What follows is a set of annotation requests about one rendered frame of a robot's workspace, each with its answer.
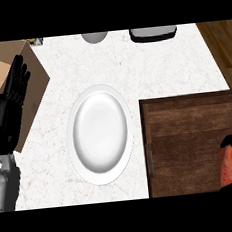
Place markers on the white oval plate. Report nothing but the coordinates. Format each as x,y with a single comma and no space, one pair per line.
100,134

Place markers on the black and grey appliance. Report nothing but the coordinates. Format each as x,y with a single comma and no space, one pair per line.
153,34

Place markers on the grey round bowl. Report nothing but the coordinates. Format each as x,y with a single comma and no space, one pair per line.
94,37

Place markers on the dark brown wooden tray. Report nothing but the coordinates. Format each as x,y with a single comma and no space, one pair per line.
191,144

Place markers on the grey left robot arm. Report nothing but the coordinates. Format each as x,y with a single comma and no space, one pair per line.
1,186

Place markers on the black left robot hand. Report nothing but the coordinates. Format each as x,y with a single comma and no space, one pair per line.
7,111

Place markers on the small colourful packet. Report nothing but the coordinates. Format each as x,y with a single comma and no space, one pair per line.
35,41

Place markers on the brown cardboard box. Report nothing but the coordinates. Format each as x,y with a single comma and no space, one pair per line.
8,85

